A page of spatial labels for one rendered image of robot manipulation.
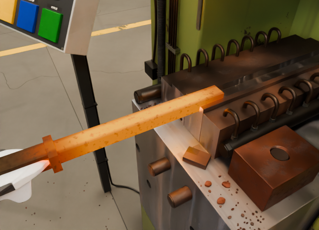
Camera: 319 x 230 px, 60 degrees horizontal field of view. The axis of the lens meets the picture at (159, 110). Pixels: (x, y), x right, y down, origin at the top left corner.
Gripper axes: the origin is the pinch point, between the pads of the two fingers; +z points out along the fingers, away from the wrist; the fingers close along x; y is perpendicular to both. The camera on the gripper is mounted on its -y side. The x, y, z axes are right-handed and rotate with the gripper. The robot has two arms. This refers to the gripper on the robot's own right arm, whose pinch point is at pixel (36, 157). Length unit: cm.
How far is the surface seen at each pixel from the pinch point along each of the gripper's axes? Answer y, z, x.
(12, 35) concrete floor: 99, 1, -282
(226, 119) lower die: 1.1, 30.2, 6.1
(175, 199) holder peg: 12.2, 18.3, 9.3
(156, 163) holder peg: 12.0, 19.1, 1.0
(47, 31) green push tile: 0.6, 10.7, -43.3
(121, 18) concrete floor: 98, 118, -267
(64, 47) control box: 3.0, 13.1, -37.2
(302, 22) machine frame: 1, 76, -15
